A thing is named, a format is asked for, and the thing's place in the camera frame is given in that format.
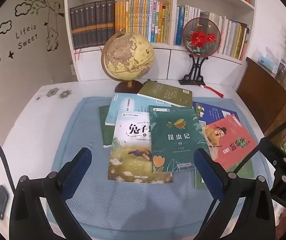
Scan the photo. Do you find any dark blue book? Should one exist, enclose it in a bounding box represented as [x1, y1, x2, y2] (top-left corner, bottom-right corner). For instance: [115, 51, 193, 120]
[192, 102, 241, 125]

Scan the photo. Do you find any olive green book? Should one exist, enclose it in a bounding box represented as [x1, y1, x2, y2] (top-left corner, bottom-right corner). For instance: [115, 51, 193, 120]
[137, 80, 193, 107]

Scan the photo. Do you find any row of dark grey volumes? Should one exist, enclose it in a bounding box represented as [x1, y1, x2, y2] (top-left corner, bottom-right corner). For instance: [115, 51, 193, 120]
[69, 0, 116, 50]

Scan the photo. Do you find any blue tissue box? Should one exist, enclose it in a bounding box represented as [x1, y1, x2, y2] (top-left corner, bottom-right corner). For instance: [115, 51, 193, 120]
[259, 56, 279, 72]

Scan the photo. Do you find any light blue textured mat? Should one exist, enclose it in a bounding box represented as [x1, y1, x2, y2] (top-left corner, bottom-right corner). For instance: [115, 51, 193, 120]
[50, 95, 276, 233]

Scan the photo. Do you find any dark green book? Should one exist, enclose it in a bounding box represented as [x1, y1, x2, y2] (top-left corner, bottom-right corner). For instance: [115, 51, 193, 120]
[98, 105, 116, 148]

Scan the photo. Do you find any round red-flower fan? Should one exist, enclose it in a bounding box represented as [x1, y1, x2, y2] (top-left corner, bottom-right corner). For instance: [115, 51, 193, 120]
[182, 17, 221, 57]

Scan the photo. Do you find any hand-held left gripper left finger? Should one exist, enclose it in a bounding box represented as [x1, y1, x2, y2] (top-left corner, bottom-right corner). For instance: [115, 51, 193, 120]
[9, 147, 95, 240]

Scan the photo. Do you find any white illustrated book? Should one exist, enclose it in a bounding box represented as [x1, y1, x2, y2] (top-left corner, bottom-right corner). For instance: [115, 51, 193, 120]
[107, 111, 173, 184]

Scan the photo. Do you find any antique yellow globe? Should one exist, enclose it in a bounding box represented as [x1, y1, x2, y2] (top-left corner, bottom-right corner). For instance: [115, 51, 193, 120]
[101, 30, 155, 93]

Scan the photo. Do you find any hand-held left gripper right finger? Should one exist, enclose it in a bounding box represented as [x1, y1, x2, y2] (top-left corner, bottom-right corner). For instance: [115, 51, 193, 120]
[193, 147, 275, 240]

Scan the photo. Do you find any black metal book stand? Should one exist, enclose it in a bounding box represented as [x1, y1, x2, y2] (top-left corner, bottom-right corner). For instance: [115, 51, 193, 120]
[178, 54, 206, 86]

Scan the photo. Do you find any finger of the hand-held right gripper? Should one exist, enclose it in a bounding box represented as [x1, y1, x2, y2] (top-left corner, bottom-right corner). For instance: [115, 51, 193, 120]
[259, 135, 286, 181]

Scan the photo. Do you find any brown wooden cabinet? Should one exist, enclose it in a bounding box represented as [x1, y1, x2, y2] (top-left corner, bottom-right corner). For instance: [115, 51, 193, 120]
[236, 57, 286, 140]

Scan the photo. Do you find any bright green book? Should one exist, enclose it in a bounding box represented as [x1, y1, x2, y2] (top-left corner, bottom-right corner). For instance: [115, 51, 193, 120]
[195, 155, 255, 189]

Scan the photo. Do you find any row of yellow paperbacks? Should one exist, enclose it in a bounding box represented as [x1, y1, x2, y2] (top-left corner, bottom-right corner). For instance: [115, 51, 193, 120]
[115, 0, 172, 44]

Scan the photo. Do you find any black smartphone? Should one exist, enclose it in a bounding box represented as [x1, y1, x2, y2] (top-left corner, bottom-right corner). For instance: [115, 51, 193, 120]
[0, 184, 10, 220]

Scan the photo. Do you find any red cord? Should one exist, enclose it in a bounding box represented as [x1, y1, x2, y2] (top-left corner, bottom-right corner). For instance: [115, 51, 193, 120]
[73, 48, 101, 61]

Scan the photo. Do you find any light blue book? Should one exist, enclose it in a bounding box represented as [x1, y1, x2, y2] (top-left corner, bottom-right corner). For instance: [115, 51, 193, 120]
[105, 93, 172, 126]

